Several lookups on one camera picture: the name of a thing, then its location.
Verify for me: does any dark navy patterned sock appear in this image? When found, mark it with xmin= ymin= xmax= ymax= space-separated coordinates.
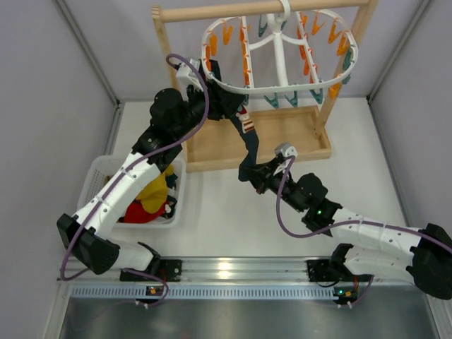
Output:
xmin=230 ymin=105 xmax=259 ymax=182

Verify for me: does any red santa sock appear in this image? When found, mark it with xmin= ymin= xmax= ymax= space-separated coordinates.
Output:
xmin=122 ymin=200 xmax=165 ymax=224

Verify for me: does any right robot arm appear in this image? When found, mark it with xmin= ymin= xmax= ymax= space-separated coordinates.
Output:
xmin=246 ymin=163 xmax=451 ymax=300

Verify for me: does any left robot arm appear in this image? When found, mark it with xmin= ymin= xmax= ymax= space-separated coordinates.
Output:
xmin=56 ymin=81 xmax=244 ymax=281

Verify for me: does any wooden hanger rack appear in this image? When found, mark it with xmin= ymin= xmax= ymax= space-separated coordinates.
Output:
xmin=151 ymin=1 xmax=378 ymax=172

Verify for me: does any white round clip hanger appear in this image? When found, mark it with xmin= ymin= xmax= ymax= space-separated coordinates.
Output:
xmin=201 ymin=1 xmax=359 ymax=102

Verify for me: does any white plastic laundry basket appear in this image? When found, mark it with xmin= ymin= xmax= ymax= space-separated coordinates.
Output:
xmin=76 ymin=155 xmax=186 ymax=230

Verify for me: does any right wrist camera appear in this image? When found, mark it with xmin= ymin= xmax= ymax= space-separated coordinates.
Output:
xmin=275 ymin=143 xmax=298 ymax=158

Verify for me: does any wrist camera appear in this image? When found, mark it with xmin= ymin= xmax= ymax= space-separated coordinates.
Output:
xmin=176 ymin=58 xmax=201 ymax=88
xmin=275 ymin=143 xmax=298 ymax=158

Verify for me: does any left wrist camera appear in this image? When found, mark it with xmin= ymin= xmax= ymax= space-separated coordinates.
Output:
xmin=176 ymin=58 xmax=201 ymax=88

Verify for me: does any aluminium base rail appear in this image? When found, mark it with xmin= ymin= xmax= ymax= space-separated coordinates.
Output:
xmin=67 ymin=257 xmax=392 ymax=304

